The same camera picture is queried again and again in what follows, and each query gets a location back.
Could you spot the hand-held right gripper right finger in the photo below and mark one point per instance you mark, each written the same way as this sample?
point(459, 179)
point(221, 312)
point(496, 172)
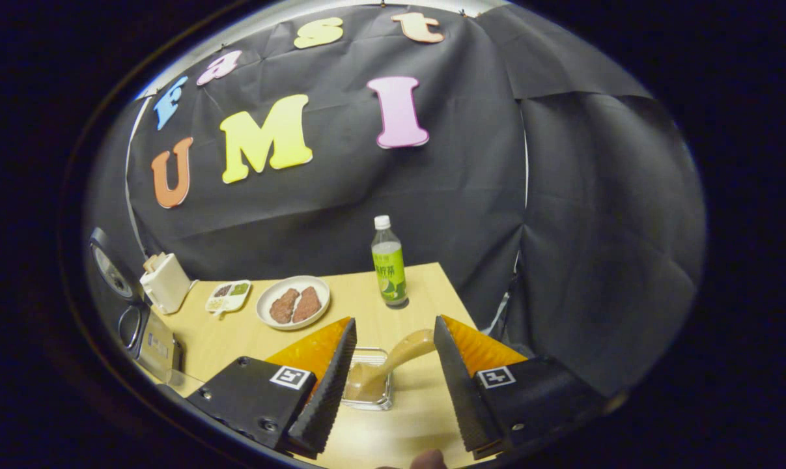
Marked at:
point(461, 391)

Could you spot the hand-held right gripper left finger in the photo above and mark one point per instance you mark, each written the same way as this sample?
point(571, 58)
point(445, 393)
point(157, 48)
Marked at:
point(331, 391)

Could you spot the wooden spoon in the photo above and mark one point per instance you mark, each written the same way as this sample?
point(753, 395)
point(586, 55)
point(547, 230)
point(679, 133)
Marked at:
point(399, 355)

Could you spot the dark grey rice cooker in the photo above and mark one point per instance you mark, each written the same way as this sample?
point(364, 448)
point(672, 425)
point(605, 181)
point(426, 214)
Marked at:
point(155, 345)

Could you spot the brown meat piece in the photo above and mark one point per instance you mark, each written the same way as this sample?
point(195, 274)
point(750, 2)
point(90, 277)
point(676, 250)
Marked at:
point(308, 304)
point(283, 306)

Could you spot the white round plate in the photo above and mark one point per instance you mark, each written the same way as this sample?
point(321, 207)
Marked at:
point(321, 293)

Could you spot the green tea bottle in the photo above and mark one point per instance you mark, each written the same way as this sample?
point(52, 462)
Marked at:
point(389, 267)

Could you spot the white divided bean dish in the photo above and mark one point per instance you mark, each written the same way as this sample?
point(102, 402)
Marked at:
point(228, 296)

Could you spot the black backdrop cloth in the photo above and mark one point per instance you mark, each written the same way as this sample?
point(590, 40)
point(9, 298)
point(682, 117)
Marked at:
point(594, 228)

